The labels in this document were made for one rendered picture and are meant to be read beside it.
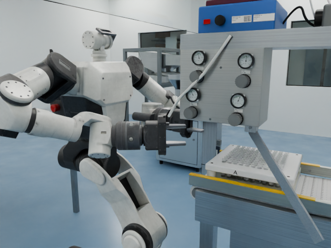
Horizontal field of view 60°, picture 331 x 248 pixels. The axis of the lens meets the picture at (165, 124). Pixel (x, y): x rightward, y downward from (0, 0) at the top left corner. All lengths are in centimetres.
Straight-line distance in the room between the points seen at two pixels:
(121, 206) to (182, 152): 233
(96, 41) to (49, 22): 536
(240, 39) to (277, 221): 48
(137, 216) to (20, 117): 62
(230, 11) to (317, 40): 23
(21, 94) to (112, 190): 56
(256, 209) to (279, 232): 8
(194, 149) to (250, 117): 267
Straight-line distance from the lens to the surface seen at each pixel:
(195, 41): 78
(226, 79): 75
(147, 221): 120
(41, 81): 92
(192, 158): 342
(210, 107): 77
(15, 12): 612
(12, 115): 78
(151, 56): 450
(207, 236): 131
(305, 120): 576
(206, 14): 82
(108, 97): 110
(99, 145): 85
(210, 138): 114
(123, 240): 122
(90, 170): 121
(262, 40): 73
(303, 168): 107
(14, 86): 80
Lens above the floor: 127
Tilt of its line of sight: 12 degrees down
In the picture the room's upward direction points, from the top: straight up
